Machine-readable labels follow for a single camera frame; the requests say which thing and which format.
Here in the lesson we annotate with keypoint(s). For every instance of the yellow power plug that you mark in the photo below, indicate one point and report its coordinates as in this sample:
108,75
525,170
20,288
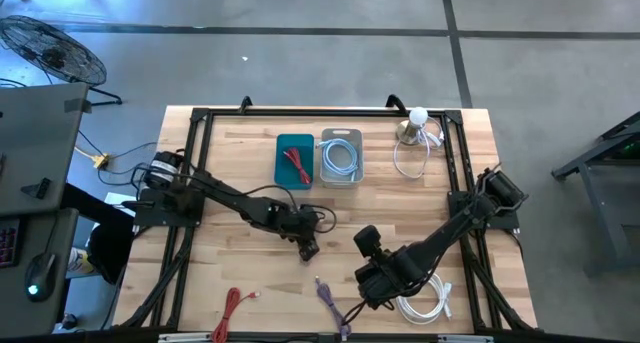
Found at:
101,160

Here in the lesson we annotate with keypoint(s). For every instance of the black keyboard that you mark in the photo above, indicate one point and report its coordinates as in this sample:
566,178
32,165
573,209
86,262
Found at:
7,243

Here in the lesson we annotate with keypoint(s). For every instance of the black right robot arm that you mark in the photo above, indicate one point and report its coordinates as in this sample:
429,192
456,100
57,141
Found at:
450,228

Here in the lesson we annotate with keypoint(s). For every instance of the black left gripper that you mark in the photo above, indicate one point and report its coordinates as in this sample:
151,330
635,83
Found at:
302,225

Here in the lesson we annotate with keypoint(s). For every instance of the teal plastic bin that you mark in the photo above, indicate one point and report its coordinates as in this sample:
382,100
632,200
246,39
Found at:
282,175

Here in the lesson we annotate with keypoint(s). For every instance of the grey desk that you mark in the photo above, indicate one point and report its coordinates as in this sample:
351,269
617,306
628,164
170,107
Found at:
40,143
15,303

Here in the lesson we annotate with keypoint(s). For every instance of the dark metal table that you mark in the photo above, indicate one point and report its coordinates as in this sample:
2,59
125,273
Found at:
607,218

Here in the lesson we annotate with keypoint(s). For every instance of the black computer mouse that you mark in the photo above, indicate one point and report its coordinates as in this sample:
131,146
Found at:
41,275

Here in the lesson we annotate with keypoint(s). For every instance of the silver aluminium bar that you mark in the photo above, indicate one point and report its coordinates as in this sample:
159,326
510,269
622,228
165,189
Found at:
185,338
465,338

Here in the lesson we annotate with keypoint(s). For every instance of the pale grey plastic bin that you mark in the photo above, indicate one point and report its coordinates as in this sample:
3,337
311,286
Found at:
322,173

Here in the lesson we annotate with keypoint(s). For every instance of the black aluminium table frame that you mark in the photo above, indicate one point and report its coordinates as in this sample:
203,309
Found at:
325,112

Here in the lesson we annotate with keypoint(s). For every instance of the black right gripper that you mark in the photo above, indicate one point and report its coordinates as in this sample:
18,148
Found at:
380,285

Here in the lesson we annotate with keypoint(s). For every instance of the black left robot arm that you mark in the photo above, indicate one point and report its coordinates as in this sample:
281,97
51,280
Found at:
230,195

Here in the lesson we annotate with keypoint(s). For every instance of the black floor fan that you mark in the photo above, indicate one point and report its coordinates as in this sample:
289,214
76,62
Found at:
55,50

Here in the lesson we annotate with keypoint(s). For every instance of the brass lamp with white bulb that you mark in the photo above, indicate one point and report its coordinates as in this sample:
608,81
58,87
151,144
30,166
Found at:
417,117

